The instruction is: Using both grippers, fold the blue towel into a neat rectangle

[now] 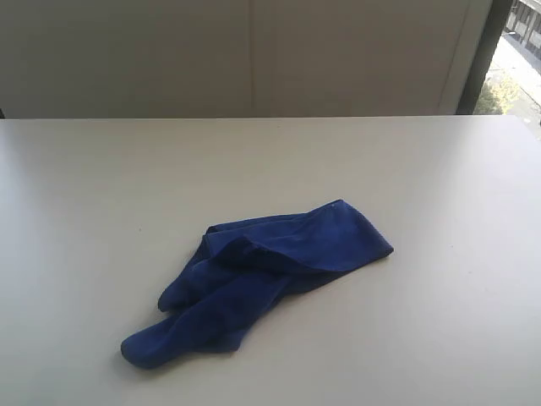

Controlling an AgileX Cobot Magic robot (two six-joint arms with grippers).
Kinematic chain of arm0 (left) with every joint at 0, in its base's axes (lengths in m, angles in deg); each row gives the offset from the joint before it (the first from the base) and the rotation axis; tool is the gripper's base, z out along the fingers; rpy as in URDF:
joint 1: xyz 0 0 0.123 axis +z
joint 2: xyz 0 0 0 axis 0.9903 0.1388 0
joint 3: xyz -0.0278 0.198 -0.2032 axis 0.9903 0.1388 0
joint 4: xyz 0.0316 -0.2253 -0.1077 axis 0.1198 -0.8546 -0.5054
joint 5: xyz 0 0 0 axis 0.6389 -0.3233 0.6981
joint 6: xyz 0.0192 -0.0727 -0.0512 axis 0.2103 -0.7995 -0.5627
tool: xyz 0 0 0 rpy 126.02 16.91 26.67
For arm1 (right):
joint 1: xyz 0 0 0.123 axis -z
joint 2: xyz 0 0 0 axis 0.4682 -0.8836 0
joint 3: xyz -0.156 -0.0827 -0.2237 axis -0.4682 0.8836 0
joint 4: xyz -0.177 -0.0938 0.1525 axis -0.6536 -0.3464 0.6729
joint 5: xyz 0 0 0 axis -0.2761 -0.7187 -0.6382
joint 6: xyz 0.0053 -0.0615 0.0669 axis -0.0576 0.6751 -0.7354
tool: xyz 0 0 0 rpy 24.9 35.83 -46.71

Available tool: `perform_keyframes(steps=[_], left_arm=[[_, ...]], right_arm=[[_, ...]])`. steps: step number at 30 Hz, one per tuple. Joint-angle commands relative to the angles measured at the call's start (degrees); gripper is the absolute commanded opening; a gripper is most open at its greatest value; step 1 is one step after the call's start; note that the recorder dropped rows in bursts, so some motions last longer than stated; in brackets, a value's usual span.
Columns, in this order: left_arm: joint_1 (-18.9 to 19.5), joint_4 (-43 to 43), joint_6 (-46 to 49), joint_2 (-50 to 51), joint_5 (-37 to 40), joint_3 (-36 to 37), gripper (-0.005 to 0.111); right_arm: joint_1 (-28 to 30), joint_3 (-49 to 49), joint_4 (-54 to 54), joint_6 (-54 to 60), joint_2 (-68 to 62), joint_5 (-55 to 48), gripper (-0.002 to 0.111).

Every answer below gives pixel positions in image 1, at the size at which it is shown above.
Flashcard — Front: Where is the blue microfibre towel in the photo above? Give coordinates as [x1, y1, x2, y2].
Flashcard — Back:
[120, 200, 393, 369]

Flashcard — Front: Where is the dark window frame post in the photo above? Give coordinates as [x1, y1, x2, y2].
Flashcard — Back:
[456, 0, 512, 115]

